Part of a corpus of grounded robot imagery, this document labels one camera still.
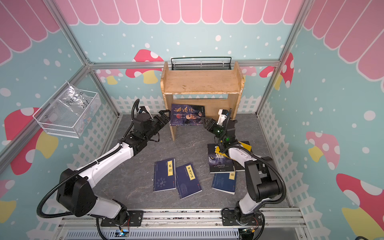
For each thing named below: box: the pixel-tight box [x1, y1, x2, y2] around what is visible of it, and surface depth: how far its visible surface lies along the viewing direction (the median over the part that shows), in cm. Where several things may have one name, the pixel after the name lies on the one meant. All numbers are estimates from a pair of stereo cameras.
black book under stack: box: [228, 140, 257, 170], surface depth 60 cm
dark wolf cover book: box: [207, 143, 236, 174], surface depth 94 cm
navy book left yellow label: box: [153, 158, 177, 193], surface depth 89 cm
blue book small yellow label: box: [211, 172, 237, 195], surface depth 87 cm
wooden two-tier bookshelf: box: [160, 61, 245, 141], surface depth 79 cm
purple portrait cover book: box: [170, 103, 206, 126], surface depth 91 cm
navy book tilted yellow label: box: [175, 163, 203, 200], surface depth 87 cm
